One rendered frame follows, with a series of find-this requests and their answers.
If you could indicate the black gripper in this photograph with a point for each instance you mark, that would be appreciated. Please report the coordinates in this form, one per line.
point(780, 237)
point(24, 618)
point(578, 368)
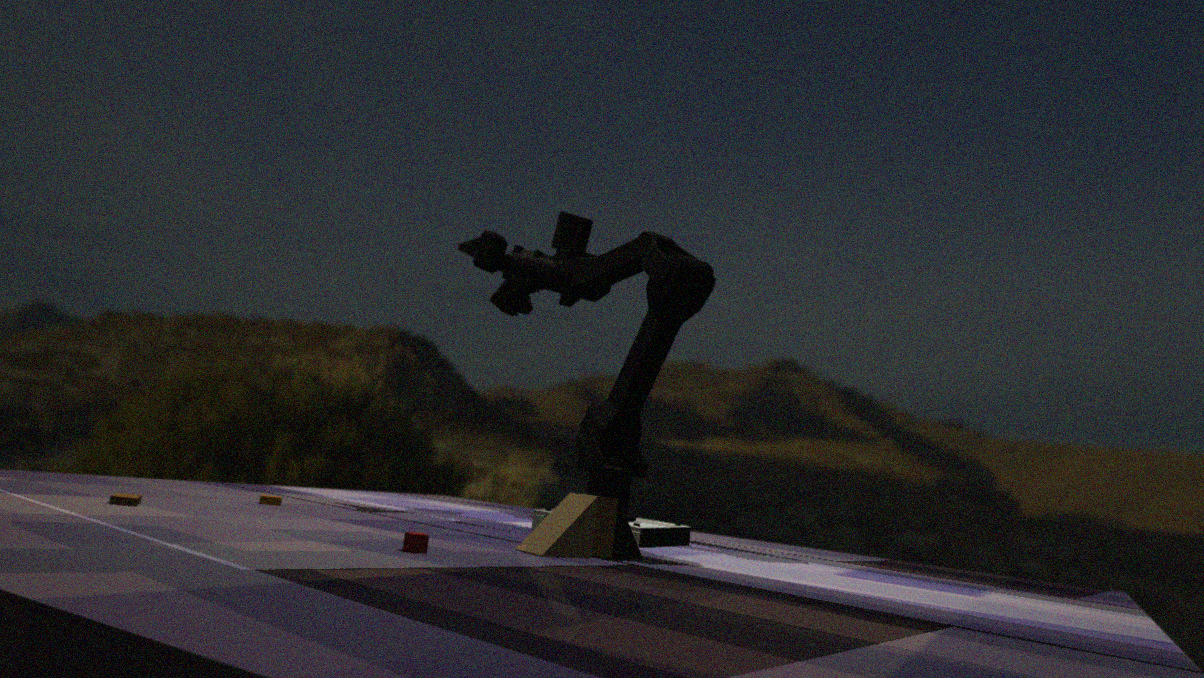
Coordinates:
point(489, 255)

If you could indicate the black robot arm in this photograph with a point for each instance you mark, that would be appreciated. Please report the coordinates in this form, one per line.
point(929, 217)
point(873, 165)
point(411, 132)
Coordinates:
point(678, 287)

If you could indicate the olive-brown triangular block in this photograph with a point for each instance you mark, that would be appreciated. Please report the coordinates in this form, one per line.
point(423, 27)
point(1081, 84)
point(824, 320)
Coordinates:
point(567, 532)

